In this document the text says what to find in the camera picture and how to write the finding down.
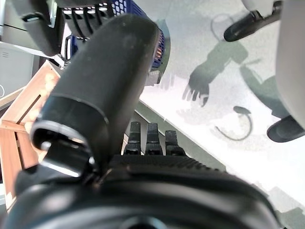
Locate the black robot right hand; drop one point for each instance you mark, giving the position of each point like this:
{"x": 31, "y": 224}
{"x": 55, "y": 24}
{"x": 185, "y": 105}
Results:
{"x": 45, "y": 31}

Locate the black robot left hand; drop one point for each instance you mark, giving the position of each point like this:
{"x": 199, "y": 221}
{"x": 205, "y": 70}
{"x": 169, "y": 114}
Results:
{"x": 100, "y": 95}

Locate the blue plastic shopping basket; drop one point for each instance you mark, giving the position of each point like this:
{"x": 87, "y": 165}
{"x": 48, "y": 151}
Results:
{"x": 137, "y": 10}

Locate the wooden cabbage crate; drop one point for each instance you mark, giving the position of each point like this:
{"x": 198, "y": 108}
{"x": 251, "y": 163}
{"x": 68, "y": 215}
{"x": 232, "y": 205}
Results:
{"x": 26, "y": 114}

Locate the black robot right foot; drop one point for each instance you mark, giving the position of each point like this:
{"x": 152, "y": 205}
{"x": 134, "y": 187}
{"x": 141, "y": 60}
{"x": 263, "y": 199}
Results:
{"x": 240, "y": 31}

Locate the black robot foot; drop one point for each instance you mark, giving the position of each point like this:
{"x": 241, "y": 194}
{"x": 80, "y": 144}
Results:
{"x": 286, "y": 131}
{"x": 240, "y": 31}

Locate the silver robot right leg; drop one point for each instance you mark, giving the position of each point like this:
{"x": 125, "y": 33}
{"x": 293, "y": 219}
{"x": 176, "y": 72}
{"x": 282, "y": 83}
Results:
{"x": 257, "y": 4}

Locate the silver robot leg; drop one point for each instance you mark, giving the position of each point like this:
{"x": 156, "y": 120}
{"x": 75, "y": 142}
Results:
{"x": 257, "y": 4}
{"x": 290, "y": 59}

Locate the black robot left foot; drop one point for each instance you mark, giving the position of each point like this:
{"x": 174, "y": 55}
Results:
{"x": 286, "y": 131}

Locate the silver robot left leg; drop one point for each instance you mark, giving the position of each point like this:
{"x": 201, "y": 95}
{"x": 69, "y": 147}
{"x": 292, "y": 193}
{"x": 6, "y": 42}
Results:
{"x": 290, "y": 59}

